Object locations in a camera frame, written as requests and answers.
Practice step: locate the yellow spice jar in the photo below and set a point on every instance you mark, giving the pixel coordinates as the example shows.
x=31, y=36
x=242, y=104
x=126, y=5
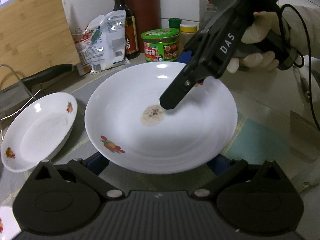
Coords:
x=187, y=36

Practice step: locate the brown cardboard piece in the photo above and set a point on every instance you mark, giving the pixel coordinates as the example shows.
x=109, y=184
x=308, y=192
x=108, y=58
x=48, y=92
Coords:
x=302, y=130

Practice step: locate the red-print plastic bag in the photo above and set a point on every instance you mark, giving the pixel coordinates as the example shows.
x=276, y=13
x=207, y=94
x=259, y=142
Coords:
x=83, y=52

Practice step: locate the clear red-cap plastic bottle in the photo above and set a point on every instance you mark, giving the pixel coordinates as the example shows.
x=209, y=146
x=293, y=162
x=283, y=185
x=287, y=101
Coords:
x=207, y=17

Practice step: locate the metal binder clip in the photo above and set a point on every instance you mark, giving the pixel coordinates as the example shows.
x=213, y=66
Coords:
x=78, y=30

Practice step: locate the grey checked mat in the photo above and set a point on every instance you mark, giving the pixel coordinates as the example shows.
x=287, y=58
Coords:
x=77, y=152

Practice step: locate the white green-striped bag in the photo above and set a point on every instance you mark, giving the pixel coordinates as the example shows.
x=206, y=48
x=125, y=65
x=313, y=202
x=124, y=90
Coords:
x=95, y=30

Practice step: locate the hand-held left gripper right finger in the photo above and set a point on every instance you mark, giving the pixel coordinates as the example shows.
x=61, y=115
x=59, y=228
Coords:
x=220, y=166

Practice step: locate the wooden cutting board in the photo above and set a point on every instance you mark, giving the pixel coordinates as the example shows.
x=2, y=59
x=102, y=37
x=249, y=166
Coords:
x=32, y=30

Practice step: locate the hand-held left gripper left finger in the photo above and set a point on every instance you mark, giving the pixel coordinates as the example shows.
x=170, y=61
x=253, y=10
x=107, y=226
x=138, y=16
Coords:
x=95, y=166

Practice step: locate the person's right hand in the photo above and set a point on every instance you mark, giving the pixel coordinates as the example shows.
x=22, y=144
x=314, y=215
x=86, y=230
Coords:
x=262, y=25

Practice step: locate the green-cap bottle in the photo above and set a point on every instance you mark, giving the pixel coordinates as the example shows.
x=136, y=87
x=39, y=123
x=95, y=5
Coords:
x=174, y=22

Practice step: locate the green-lid sauce jar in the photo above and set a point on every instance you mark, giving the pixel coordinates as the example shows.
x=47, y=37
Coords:
x=160, y=47

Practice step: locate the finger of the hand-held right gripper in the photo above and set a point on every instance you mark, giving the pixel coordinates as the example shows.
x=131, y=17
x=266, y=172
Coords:
x=185, y=56
x=175, y=95

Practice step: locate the large white flower-print plate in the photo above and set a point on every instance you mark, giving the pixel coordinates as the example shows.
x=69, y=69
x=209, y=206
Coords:
x=150, y=142

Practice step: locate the red-brown knife holder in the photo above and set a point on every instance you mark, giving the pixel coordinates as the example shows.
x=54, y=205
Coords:
x=145, y=10

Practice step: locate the white blue-print plastic bag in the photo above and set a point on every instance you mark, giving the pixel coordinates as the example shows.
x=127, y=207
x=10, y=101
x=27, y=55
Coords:
x=112, y=37

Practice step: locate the white plastic cutting board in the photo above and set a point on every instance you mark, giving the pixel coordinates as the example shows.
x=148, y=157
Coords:
x=87, y=2

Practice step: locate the person's right forearm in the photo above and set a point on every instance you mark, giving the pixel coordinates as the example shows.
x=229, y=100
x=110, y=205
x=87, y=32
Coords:
x=307, y=25

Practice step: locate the dark soy sauce bottle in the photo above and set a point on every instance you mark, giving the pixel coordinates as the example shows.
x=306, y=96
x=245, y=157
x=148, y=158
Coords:
x=131, y=35

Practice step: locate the teal mat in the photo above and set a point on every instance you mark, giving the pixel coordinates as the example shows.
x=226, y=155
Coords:
x=255, y=142

